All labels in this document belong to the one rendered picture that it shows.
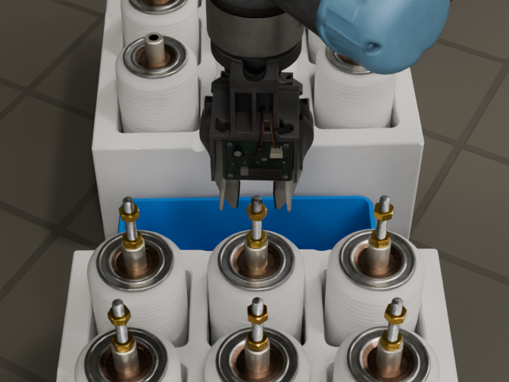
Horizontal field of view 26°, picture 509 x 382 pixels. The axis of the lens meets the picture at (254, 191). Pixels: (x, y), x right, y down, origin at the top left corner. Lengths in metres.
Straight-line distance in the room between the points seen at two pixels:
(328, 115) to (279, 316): 0.33
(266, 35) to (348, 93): 0.48
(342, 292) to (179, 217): 0.33
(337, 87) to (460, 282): 0.30
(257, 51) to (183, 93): 0.47
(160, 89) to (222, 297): 0.30
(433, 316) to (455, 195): 0.39
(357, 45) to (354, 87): 0.58
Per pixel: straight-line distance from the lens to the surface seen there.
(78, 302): 1.15
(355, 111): 1.30
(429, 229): 1.46
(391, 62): 0.71
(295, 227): 1.34
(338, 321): 1.11
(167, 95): 1.28
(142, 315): 1.07
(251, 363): 0.99
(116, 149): 1.30
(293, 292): 1.06
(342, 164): 1.32
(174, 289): 1.07
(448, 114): 1.61
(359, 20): 0.69
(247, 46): 0.82
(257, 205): 1.01
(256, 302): 0.93
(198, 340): 1.11
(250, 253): 1.05
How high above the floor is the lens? 1.08
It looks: 47 degrees down
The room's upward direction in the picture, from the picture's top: straight up
